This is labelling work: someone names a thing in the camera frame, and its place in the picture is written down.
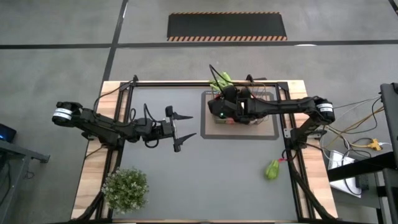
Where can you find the green white leek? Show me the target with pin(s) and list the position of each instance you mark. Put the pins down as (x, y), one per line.
(225, 77)

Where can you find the tan placemat with grey border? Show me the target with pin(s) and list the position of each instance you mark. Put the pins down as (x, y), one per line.
(242, 132)

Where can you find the small potted green plant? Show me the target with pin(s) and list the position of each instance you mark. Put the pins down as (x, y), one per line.
(126, 190)

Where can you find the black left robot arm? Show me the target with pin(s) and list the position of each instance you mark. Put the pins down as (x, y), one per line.
(102, 127)

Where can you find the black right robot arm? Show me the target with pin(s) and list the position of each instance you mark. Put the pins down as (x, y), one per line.
(280, 107)

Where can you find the grey side table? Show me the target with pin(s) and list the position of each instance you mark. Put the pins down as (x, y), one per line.
(12, 161)

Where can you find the white metal bracket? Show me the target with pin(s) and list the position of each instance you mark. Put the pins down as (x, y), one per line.
(286, 133)

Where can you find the black device with blue light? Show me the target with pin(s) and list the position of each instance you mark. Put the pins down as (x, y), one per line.
(6, 133)

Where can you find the white paper sheet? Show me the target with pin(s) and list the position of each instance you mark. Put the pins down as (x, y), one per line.
(337, 161)

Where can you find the yellow power splitter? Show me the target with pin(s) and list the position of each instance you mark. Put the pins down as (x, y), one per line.
(373, 144)

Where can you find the green bell pepper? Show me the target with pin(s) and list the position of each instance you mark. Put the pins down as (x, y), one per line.
(272, 170)

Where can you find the black metal table frame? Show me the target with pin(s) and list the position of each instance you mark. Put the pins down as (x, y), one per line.
(174, 84)

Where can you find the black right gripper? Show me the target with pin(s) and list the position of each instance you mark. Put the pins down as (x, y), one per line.
(230, 107)

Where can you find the black hazard-striped floor mat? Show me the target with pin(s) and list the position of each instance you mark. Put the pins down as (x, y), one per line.
(227, 26)

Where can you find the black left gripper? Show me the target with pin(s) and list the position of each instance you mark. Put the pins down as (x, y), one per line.
(163, 130)

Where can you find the dark grey desk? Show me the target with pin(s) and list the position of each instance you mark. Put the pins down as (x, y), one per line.
(390, 109)

